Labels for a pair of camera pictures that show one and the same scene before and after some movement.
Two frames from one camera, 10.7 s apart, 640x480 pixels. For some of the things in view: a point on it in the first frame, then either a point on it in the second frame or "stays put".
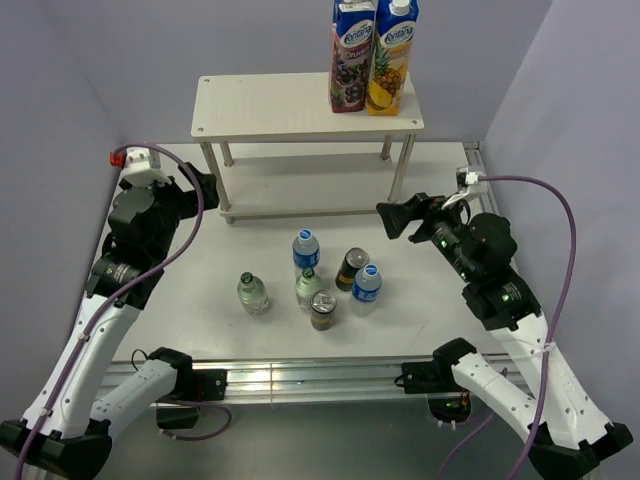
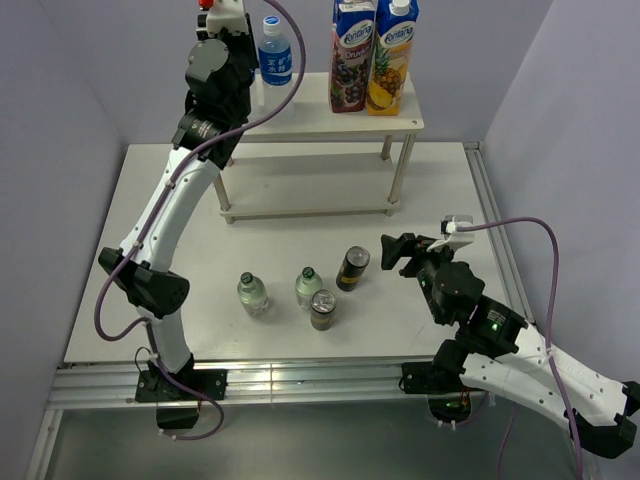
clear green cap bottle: (252, 294) stays put
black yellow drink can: (352, 261) stays put
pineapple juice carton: (392, 54) stays put
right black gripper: (420, 206) -> (392, 247)
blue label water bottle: (366, 289) -> (275, 68)
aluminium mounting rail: (317, 381) stays put
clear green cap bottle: (307, 286) stays put
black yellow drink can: (322, 304) stays put
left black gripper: (187, 198) -> (245, 41)
